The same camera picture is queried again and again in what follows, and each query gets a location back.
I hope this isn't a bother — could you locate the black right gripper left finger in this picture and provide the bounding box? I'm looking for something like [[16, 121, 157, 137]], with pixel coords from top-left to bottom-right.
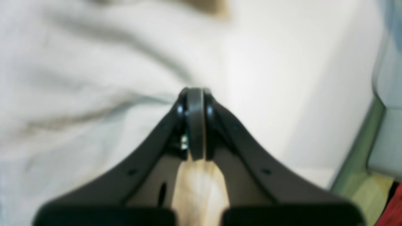
[[33, 88, 205, 226]]

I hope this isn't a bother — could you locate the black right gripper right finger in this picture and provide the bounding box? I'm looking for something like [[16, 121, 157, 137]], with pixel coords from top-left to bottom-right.
[[204, 89, 366, 226]]

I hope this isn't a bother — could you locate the beige t-shirt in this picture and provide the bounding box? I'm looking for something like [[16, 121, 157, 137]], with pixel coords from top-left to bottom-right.
[[1, 0, 230, 226]]

